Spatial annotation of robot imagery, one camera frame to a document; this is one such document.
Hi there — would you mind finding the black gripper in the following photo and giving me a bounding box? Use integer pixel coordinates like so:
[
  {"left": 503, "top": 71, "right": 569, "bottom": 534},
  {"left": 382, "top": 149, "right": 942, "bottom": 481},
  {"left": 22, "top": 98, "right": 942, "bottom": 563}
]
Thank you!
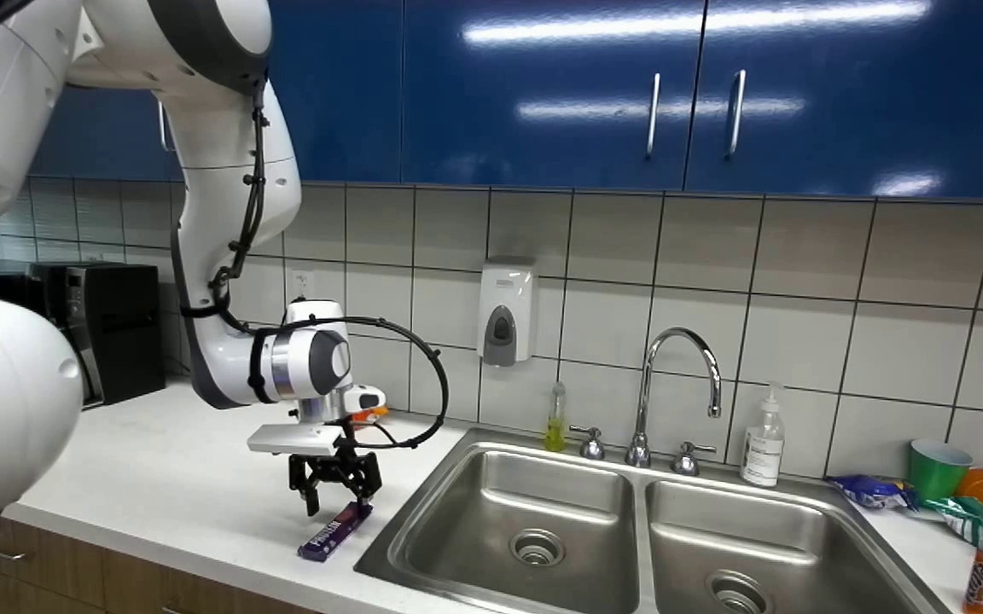
[{"left": 286, "top": 447, "right": 386, "bottom": 519}]

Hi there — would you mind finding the purple protein bar packet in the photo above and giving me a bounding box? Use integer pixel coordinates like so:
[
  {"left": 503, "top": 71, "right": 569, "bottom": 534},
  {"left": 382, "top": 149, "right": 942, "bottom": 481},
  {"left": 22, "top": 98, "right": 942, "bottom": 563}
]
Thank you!
[{"left": 294, "top": 498, "right": 376, "bottom": 567}]

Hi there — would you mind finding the orange snack packet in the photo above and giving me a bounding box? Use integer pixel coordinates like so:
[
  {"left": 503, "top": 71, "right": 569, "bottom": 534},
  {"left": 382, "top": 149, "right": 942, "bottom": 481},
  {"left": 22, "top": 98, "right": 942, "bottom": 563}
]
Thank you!
[{"left": 348, "top": 402, "right": 394, "bottom": 430}]

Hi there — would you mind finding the stainless steel double sink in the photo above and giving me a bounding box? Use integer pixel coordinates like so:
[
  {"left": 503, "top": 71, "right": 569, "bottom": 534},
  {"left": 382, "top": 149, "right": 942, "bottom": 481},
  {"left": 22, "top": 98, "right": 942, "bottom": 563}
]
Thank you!
[{"left": 351, "top": 427, "right": 954, "bottom": 614}]

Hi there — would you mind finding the chrome sink faucet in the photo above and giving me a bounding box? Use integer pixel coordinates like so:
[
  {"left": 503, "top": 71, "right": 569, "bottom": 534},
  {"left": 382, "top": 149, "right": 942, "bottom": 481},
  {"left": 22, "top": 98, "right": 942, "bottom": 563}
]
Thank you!
[{"left": 566, "top": 324, "right": 729, "bottom": 481}]

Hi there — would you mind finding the blue snack packet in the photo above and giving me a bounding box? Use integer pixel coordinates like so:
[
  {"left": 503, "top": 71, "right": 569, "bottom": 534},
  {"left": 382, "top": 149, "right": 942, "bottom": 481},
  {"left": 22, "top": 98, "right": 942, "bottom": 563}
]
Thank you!
[{"left": 828, "top": 470, "right": 916, "bottom": 517}]

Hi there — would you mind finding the green dish soap bottle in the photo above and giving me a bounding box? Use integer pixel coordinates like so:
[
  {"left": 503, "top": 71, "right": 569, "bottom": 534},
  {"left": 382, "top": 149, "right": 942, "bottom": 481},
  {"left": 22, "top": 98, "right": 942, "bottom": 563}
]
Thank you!
[{"left": 540, "top": 380, "right": 572, "bottom": 456}]

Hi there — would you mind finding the wooden base cabinet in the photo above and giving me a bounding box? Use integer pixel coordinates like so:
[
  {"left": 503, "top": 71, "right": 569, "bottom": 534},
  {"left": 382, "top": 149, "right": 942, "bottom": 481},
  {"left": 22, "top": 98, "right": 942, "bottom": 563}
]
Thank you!
[{"left": 0, "top": 517, "right": 325, "bottom": 614}]

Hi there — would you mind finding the black countertop appliance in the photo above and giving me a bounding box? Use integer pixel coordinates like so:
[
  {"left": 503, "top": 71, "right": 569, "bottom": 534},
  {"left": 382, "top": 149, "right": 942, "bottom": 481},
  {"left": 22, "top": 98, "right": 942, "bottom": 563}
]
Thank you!
[{"left": 35, "top": 261, "right": 169, "bottom": 410}]

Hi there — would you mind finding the clear pump soap bottle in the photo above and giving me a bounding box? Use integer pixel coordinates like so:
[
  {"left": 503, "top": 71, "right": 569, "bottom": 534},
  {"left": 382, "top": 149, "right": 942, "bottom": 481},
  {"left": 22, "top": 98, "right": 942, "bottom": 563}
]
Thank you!
[{"left": 737, "top": 381, "right": 789, "bottom": 490}]

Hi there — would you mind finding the green plastic cup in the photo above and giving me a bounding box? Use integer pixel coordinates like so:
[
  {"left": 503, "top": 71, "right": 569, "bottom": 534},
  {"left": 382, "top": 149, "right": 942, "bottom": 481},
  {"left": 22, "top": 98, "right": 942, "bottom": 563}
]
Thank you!
[{"left": 902, "top": 435, "right": 976, "bottom": 506}]

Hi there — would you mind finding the green snack bag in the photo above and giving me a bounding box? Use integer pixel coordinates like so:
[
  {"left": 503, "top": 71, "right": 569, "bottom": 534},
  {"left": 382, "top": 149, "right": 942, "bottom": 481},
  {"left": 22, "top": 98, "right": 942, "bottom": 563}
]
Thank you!
[{"left": 908, "top": 490, "right": 983, "bottom": 555}]

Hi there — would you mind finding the white wall outlet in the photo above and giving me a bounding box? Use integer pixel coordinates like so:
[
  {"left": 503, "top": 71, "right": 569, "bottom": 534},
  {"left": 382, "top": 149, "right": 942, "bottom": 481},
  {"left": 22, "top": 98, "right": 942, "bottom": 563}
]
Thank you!
[{"left": 284, "top": 265, "right": 320, "bottom": 303}]

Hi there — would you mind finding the white wall soap dispenser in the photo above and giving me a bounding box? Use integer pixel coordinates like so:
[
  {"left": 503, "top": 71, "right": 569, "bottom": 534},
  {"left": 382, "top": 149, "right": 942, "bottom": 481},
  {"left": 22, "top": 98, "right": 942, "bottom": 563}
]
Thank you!
[{"left": 473, "top": 261, "right": 540, "bottom": 368}]

